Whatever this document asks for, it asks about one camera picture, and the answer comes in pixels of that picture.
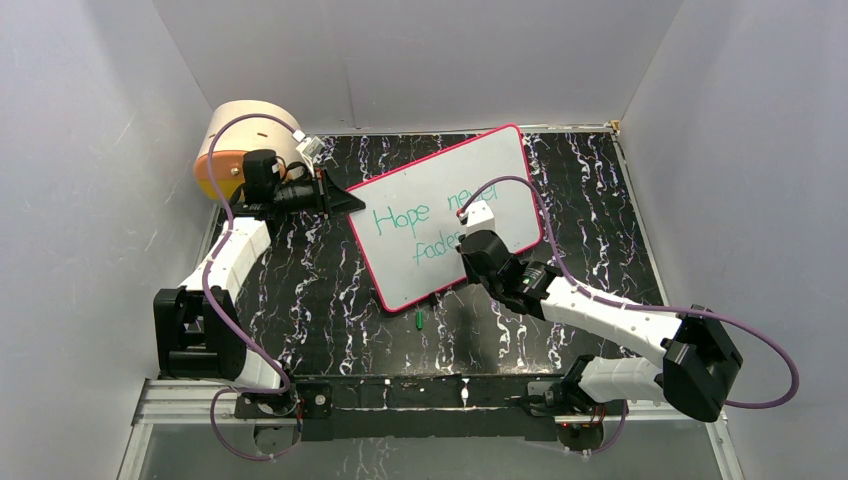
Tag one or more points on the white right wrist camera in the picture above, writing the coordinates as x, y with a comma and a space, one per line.
477, 216

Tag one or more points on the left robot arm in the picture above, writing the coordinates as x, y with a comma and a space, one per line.
198, 334

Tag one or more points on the beige cylindrical drawer box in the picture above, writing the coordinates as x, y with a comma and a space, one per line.
220, 156

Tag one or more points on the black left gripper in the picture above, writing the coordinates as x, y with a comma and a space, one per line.
336, 201

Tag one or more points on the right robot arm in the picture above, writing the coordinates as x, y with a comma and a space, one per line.
685, 360

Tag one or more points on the pink framed whiteboard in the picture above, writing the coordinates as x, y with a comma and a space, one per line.
408, 230

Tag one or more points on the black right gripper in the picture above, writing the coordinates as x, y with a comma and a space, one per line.
469, 273

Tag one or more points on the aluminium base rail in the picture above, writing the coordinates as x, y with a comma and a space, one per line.
414, 427

